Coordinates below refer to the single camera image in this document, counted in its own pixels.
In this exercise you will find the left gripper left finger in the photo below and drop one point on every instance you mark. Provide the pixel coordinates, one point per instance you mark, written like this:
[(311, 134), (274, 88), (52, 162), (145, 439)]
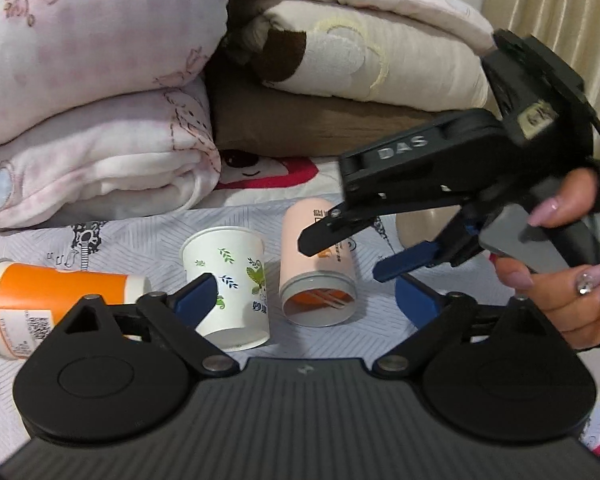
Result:
[(108, 373)]

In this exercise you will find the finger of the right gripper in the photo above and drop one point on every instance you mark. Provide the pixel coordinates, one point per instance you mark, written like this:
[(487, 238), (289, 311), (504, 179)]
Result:
[(340, 222), (457, 243)]

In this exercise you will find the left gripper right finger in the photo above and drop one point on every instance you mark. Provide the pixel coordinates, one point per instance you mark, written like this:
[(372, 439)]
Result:
[(501, 374)]

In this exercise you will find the pink cup grey rim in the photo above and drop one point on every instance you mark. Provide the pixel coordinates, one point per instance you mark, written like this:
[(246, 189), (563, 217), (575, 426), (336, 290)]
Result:
[(316, 291)]

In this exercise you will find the beige brown cup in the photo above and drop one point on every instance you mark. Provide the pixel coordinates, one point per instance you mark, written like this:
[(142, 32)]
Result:
[(424, 225)]

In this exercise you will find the orange and white cup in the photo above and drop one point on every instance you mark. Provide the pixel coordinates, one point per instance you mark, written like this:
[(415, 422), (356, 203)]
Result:
[(34, 299)]

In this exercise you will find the white leaf-print paper cup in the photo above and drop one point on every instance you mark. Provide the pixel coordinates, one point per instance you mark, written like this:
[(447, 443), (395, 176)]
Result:
[(235, 257)]

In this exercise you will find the right hand painted nails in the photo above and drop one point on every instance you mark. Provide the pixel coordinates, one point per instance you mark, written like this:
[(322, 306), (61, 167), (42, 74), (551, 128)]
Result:
[(570, 299)]

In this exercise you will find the bear print bed sheet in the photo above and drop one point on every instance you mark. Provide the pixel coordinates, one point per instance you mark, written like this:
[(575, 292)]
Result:
[(248, 179)]

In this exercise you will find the light blue patterned cloth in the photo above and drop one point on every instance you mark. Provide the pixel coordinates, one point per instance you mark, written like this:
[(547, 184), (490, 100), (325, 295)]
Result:
[(151, 247)]

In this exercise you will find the cream embroidered folded blanket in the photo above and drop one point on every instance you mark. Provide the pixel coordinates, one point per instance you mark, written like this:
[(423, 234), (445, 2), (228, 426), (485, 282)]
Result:
[(423, 54)]

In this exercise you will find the folded pink white blanket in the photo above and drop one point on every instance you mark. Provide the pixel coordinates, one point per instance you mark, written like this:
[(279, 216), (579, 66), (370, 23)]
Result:
[(130, 156)]

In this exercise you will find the pink floral pillow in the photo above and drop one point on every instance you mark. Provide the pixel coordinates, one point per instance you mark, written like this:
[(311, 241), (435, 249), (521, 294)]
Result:
[(60, 54)]

